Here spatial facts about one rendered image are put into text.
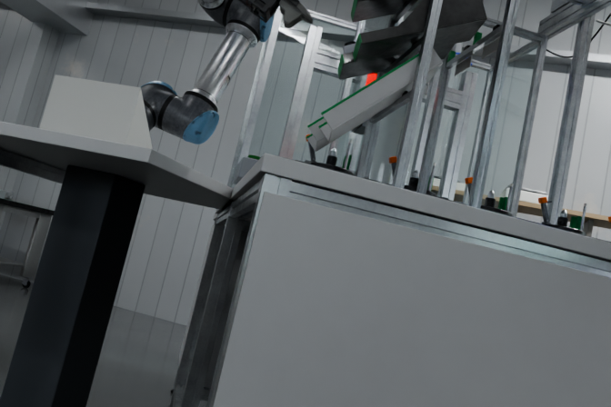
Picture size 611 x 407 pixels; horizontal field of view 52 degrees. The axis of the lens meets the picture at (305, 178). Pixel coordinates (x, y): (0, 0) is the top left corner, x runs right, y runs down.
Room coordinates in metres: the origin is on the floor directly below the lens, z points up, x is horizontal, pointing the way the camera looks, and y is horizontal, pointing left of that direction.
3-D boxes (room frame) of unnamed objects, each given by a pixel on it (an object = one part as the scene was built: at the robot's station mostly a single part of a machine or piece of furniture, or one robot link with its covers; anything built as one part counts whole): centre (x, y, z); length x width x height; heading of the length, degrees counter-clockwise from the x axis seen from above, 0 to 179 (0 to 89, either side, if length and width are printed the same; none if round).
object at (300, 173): (1.84, -0.50, 0.84); 1.50 x 1.41 x 0.03; 9
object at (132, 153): (1.77, 0.51, 0.84); 0.90 x 0.70 x 0.03; 162
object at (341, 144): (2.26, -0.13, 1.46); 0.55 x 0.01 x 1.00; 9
